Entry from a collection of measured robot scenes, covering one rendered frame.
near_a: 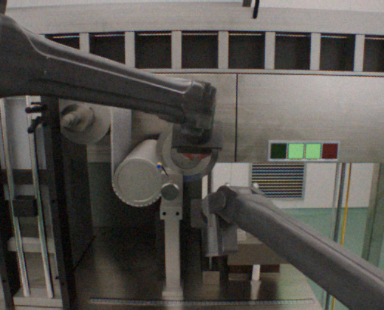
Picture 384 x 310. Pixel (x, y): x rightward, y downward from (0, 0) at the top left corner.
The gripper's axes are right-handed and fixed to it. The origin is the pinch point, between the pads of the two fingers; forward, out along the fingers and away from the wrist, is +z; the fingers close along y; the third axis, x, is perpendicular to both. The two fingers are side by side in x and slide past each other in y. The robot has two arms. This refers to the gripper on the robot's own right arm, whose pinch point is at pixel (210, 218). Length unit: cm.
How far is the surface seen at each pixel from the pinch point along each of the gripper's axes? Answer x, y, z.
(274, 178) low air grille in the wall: 73, 81, 261
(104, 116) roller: 21.8, -25.7, -14.0
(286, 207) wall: 45, 96, 278
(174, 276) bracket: -14.6, -9.1, 0.9
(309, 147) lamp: 25.6, 34.7, 19.8
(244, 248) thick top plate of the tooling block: -7.8, 8.0, -2.2
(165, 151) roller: 14.0, -11.0, -11.3
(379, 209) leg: 9, 73, 49
